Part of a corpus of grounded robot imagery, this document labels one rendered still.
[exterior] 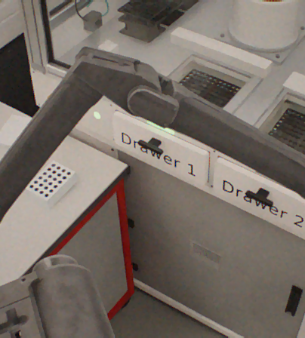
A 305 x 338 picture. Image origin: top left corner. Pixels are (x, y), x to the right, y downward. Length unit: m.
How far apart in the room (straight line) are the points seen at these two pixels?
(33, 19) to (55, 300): 1.30
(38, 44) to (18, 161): 0.86
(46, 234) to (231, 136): 0.82
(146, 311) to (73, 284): 1.87
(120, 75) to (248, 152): 0.23
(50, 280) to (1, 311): 0.05
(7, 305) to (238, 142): 0.53
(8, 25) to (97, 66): 1.39
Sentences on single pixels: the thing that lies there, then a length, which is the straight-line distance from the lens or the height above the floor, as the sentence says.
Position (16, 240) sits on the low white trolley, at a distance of 1.61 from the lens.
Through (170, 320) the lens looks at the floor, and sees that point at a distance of 2.31.
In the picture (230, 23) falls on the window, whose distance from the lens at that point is 1.29.
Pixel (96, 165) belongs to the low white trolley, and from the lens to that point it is 1.75.
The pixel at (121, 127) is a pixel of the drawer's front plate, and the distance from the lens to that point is 1.66.
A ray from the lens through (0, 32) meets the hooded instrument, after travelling 2.18.
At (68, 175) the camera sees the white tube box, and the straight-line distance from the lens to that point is 1.68.
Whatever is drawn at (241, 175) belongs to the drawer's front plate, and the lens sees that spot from 1.50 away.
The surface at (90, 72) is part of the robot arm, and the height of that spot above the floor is 1.51.
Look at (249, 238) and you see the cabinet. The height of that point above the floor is 0.65.
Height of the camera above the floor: 2.01
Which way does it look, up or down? 47 degrees down
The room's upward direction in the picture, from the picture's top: 2 degrees counter-clockwise
